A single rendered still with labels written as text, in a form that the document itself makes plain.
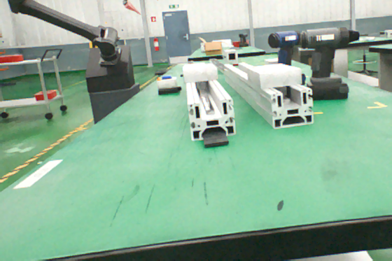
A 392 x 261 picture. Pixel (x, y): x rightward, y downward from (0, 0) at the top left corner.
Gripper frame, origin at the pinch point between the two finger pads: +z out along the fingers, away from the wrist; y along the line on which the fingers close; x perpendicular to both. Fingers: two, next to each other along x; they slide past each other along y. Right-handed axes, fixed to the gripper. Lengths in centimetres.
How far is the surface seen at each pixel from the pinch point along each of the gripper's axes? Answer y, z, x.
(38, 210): -19, -20, -97
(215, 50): 0, 148, 171
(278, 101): 18, 9, -82
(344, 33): 46, 21, -66
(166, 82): -13.5, 21.9, -22.6
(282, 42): 33, 28, -43
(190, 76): 1, 9, -50
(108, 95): -46, 23, 4
